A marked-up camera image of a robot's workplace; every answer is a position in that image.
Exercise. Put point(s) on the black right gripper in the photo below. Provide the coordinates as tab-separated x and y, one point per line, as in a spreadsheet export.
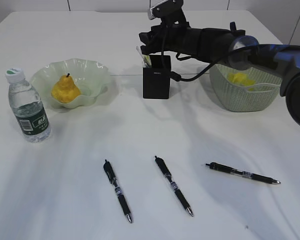
174	34

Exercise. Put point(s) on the yellow utility knife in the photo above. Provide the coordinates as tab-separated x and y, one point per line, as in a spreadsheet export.
147	61

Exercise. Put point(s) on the transparent plastic ruler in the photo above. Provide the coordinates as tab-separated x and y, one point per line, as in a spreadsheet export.
141	54

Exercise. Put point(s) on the yellow pear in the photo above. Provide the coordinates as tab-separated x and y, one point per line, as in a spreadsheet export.
65	90

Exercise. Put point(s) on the clear water bottle green label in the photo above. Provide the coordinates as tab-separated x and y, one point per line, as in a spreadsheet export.
27	107

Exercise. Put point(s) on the blue black right robot arm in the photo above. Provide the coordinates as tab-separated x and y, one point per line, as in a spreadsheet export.
232	48

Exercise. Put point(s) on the black square pen holder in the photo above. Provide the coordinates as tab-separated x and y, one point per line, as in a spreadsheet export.
156	79

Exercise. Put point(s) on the green wavy glass plate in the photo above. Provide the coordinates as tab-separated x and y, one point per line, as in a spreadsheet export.
91	77

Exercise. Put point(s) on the black pen middle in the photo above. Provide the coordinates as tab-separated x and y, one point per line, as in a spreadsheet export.
174	186

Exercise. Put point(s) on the black pen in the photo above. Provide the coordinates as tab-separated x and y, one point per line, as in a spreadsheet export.
244	174
174	186
107	167

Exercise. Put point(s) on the green woven plastic basket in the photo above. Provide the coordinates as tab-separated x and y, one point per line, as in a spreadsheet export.
237	99

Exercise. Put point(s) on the black pen left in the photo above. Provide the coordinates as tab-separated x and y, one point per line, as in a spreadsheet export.
107	167

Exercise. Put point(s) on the black pen right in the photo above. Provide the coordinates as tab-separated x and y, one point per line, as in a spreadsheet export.
244	174

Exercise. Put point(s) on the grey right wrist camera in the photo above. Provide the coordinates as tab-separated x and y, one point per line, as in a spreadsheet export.
164	8

